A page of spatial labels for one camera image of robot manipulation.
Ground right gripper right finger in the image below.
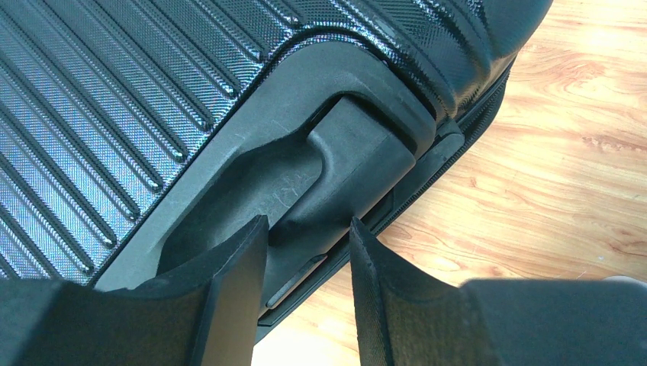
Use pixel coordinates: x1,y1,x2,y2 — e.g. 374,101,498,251
349,218,646,365

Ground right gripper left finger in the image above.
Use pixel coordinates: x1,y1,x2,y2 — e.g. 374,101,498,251
1,216,269,365

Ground black ribbed hard-shell suitcase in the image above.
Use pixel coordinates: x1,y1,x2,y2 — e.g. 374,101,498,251
0,0,555,345

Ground white three-drawer storage unit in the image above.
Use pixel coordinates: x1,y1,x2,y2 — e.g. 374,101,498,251
605,275,647,287

